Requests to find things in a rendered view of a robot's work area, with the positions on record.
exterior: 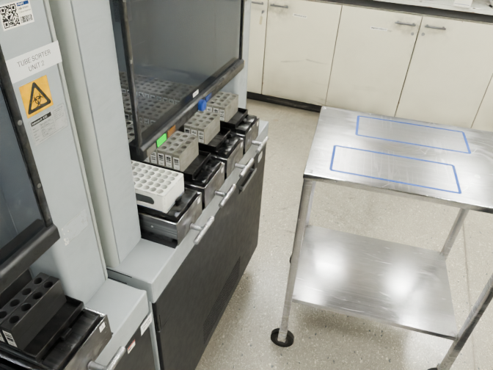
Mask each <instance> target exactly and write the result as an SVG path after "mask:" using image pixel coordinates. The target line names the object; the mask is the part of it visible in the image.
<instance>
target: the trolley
mask: <svg viewBox="0 0 493 370"><path fill-rule="evenodd" d="M303 179H304V180H303V184H302V193H301V199H300V204H299V213H298V217H297V223H296V232H295V236H294V241H293V250H292V255H291V256H290V260H289V261H290V269H289V274H288V283H287V288H286V293H285V302H284V307H283V312H282V321H281V325H280V328H276V329H274V330H272V331H271V340H272V342H273V343H274V344H276V345H277V346H279V347H290V346H291V345H292V344H293V341H294V335H293V333H292V332H291V331H289V330H288V320H289V316H290V312H291V303H292V302H296V303H299V304H303V305H308V306H312V307H315V308H320V309H324V310H327V311H333V312H336V313H341V314H345V315H348V316H354V317H357V318H361V319H366V320H370V321H373V322H378V323H382V324H388V325H391V326H394V327H399V328H403V329H406V330H412V331H415V332H419V333H424V334H428V335H433V336H436V337H440V338H446V339H449V340H452V341H453V343H452V344H451V346H450V349H449V350H448V352H447V354H446V355H445V357H444V359H443V360H442V362H441V363H438V364H437V366H436V367H434V368H430V369H427V370H450V368H451V366H452V365H453V363H454V361H455V360H456V358H457V357H458V355H459V353H460V351H461V350H462V348H463V346H464V345H465V344H466V342H467V340H468V338H469V337H470V335H471V333H472V332H473V330H474V329H475V326H476V325H477V323H478V322H479V320H480V318H481V317H482V315H483V313H484V312H485V310H486V309H487V307H488V305H489V303H490V302H491V301H492V298H493V273H492V275H491V277H490V278H489V280H488V282H487V284H486V285H485V287H484V289H483V291H482V292H481V294H480V296H479V298H478V299H477V301H476V303H475V304H474V306H473V308H472V310H471V311H470V314H469V315H468V317H467V319H466V320H465V322H464V324H463V325H462V327H461V329H460V331H459V333H458V332H457V327H456V320H455V315H454V310H453V302H452V297H451V293H450V284H449V280H448V272H447V267H446V263H445V261H446V259H447V257H448V255H449V253H450V250H451V248H452V246H453V244H454V242H455V240H456V237H457V236H458V234H459V231H460V229H461V227H462V225H463V223H464V221H465V218H466V216H467V214H468V212H469V210H473V211H480V212H484V213H489V214H493V132H492V131H483V130H477V129H473V128H464V127H458V126H449V125H445V124H439V123H430V122H426V121H420V120H411V119H406V118H401V117H392V116H387V115H378V114H373V113H368V112H358V111H354V110H348V109H339V108H334V107H329V106H322V107H321V112H320V115H319V118H318V122H317V126H316V128H315V133H314V136H313V141H312V144H311V147H310V152H309V155H308V157H307V163H306V165H305V169H304V173H303ZM316 181H319V182H323V183H327V184H334V185H339V186H346V187H351V188H355V189H362V190H366V191H371V192H378V193H382V194H386V195H394V196H398V197H405V198H409V199H414V200H421V201H425V202H429V203H437V204H441V205H445V206H452V207H457V208H460V210H459V212H458V214H457V217H456V219H455V221H454V223H453V226H452V228H451V229H450V233H449V234H448V237H447V239H446V241H445V244H444V246H443V248H442V250H441V252H439V251H435V250H429V249H425V248H421V247H414V246H410V245H406V244H400V243H396V242H389V241H385V240H381V239H375V238H371V237H367V236H360V235H356V234H352V233H346V232H342V231H336V230H332V229H328V228H322V227H318V226H314V225H309V221H310V213H311V208H312V204H313V196H314V192H315V185H316Z"/></svg>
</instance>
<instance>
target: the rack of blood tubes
mask: <svg viewBox="0 0 493 370"><path fill-rule="evenodd" d="M131 166H132V172H133V178H134V188H135V194H136V204H139V205H141V206H146V207H148V208H153V209H156V210H159V211H162V212H164V213H167V212H168V211H169V210H168V209H170V207H171V208H172V207H173V205H174V204H175V200H176V199H177V198H178V196H181V194H182V193H184V192H183V191H184V181H183V173H178V172H175V171H172V170H167V169H164V168H160V167H156V166H153V165H149V164H144V163H141V162H136V161H133V160H131ZM173 203H174V204H173ZM172 204H173V205H172ZM167 210H168V211H167Z"/></svg>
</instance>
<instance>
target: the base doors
mask: <svg viewBox="0 0 493 370"><path fill-rule="evenodd" d="M252 1H255V2H260V3H261V2H263V5H262V4H253V3H251V18H250V33H249V61H248V76H247V91H249V92H253V93H260V94H261V93H262V94H263V95H270V96H274V97H278V98H286V99H290V100H294V101H301V102H305V103H309V104H316V105H320V106H329V107H334V108H339V109H348V110H354V111H358V112H368V113H373V114H378V115H387V116H392V117H394V116H395V117H401V118H406V119H411V120H420V121H426V122H430V123H439V124H445V125H449V126H458V127H464V128H473V129H477V130H483V131H492V132H493V25H492V24H486V23H476V22H469V21H459V20H453V19H447V18H436V17H431V16H423V19H422V16H421V15H411V14H406V13H400V12H390V11H384V10H375V9H369V8H364V7H353V6H348V5H343V7H342V4H330V3H324V2H319V1H308V0H252ZM270 4H274V5H280V6H286V5H288V8H282V7H272V6H270ZM341 9H342V12H341ZM262 10H264V13H263V14H261V12H262ZM293 13H296V14H300V15H306V16H307V18H300V17H296V16H293ZM340 14H341V16H340ZM261 16H262V17H263V20H262V24H261V25H260V24H259V23H260V17H261ZM421 19H422V22H421ZM397 21H399V22H401V23H411V24H413V23H415V24H416V26H407V25H402V24H396V23H395V22H397ZM339 22H340V24H339ZM420 22H421V25H420ZM427 24H428V25H429V26H435V27H441V28H442V27H443V26H444V27H445V28H446V30H442V29H432V28H426V27H425V26H426V25H427ZM338 26H339V28H338ZM371 26H375V27H381V28H387V31H381V30H375V29H370V27H371ZM266 27H267V28H266ZM419 27H420V30H419ZM418 30H419V32H418ZM337 31H338V33H337ZM412 32H414V35H411V33H412ZM423 32H424V33H425V35H424V36H422V35H421V34H422V33H423ZM417 33H418V35H417ZM416 37H417V40H416ZM336 39H337V41H336ZM415 41H416V43H415ZM335 43H336V45H335ZM414 46H415V48H414ZM265 47H266V48H265ZM413 48H414V50H413ZM412 51H413V54H412ZM334 53H335V54H334ZM411 56H412V58H411ZM264 57H265V59H264ZM333 57H334V59H333ZM410 59H411V61H410ZM332 60H333V62H332ZM409 61H410V64H409ZM263 66H264V69H263ZM408 66H409V69H408ZM331 69H332V71H331ZM407 69H408V71H407ZM406 72H407V74H406ZM330 74H331V75H330ZM405 76H406V79H405ZM329 78H330V80H329ZM404 79H405V82H404ZM490 79H491V80H490ZM403 82H404V84H403ZM262 86H263V89H262ZM328 87H329V88H328ZM402 87H403V89H402ZM401 90H402V92H401ZM327 91H328V92H327ZM484 93H485V94H484ZM400 95H401V97H400ZM399 98H400V100H399ZM398 100H399V103H398ZM325 104H326V105H325ZM397 105H398V108H397ZM396 108H397V110H396ZM395 110H396V113H395ZM476 113H477V114H476Z"/></svg>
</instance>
